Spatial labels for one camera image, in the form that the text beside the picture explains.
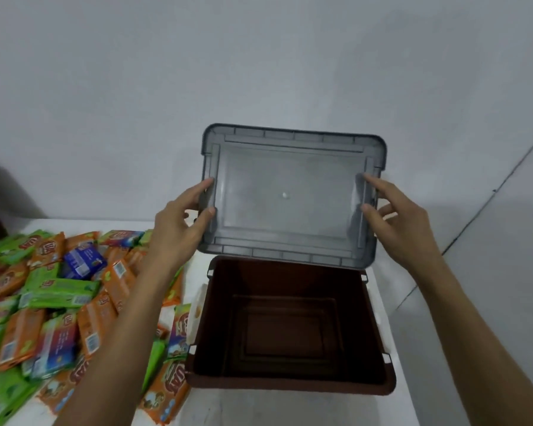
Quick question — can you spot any person's right hand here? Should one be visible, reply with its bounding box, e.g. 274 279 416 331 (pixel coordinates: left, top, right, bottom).
360 173 443 274

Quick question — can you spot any pile of colourful snack packets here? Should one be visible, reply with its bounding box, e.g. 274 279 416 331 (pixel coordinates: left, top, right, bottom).
0 229 200 426

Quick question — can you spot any person's right forearm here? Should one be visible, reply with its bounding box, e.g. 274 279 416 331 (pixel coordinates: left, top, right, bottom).
411 255 533 426

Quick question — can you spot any person's left forearm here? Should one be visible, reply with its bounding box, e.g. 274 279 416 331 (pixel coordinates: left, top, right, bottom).
53 256 185 426

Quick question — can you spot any grey translucent plastic lid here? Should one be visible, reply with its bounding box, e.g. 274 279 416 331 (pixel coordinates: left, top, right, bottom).
198 123 387 270

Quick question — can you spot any person's left hand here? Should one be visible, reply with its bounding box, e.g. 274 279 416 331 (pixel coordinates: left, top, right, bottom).
147 177 216 272

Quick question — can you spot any brown plastic storage box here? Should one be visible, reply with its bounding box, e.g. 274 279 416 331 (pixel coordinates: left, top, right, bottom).
184 255 397 396

